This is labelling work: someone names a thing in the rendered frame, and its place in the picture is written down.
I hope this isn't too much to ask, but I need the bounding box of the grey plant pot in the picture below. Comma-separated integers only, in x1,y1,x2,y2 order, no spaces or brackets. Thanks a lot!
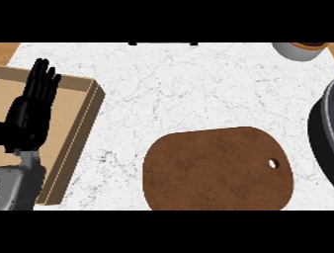
271,42,330,62

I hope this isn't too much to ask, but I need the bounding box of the open wooden drawer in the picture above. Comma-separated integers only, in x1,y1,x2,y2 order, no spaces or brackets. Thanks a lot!
0,62,107,207

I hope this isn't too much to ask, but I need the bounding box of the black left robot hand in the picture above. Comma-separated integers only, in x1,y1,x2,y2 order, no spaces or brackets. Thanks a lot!
0,57,61,154

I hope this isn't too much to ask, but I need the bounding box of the brown wooden cutting board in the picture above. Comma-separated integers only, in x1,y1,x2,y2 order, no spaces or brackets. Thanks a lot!
141,126,295,211

